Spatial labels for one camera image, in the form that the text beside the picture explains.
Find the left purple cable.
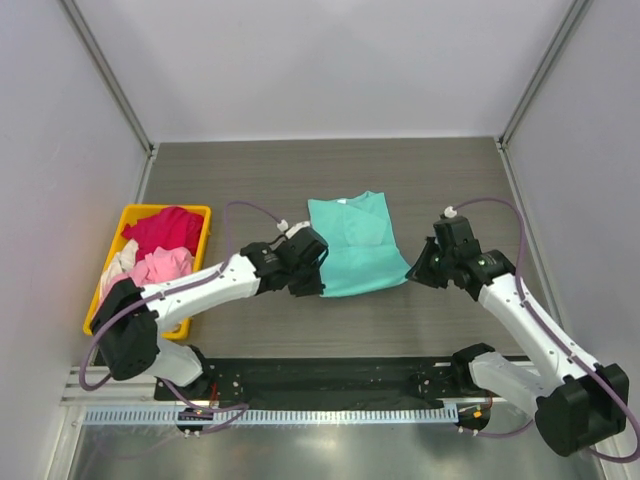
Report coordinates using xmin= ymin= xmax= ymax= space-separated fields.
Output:
xmin=78 ymin=199 xmax=286 ymax=436

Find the magenta t shirt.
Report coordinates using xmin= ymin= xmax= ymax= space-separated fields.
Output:
xmin=121 ymin=206 xmax=204 ymax=261

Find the teal t shirt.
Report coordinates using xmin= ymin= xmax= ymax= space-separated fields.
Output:
xmin=308 ymin=191 xmax=409 ymax=298

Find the cream white t shirt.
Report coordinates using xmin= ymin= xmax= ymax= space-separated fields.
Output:
xmin=99 ymin=239 xmax=139 ymax=302

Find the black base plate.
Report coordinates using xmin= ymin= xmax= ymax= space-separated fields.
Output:
xmin=178 ymin=356 xmax=491 ymax=403

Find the perforated metal cable rail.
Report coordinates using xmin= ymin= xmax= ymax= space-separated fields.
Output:
xmin=83 ymin=404 xmax=458 ymax=426

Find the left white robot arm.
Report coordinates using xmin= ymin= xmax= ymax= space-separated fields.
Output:
xmin=90 ymin=222 xmax=329 ymax=400

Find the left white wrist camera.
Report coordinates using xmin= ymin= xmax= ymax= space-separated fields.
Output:
xmin=276 ymin=219 xmax=311 ymax=238

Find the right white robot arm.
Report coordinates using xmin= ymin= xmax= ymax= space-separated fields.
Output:
xmin=407 ymin=213 xmax=629 ymax=457

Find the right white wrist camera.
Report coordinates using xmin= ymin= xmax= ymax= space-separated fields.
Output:
xmin=441 ymin=206 xmax=458 ymax=219

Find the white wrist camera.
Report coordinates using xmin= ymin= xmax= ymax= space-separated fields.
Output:
xmin=276 ymin=219 xmax=311 ymax=238
xmin=441 ymin=206 xmax=458 ymax=219

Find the light pink t shirt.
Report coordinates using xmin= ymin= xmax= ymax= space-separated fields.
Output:
xmin=120 ymin=248 xmax=194 ymax=287

